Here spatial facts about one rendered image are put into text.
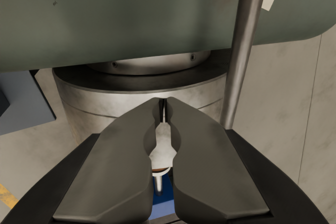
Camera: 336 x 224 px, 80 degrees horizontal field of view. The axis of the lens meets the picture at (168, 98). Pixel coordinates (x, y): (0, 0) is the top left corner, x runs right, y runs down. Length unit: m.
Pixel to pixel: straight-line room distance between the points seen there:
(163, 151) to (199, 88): 0.10
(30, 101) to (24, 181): 1.42
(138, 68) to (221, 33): 0.11
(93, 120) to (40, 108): 0.55
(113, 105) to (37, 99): 0.57
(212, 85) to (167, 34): 0.10
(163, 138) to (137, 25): 0.14
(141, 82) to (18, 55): 0.12
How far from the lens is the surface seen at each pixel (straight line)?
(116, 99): 0.24
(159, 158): 0.29
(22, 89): 0.80
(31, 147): 1.92
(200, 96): 0.25
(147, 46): 0.20
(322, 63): 2.52
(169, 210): 0.63
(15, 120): 0.86
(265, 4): 0.23
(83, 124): 0.30
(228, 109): 0.17
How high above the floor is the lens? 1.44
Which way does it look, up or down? 58 degrees down
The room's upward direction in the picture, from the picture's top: 149 degrees clockwise
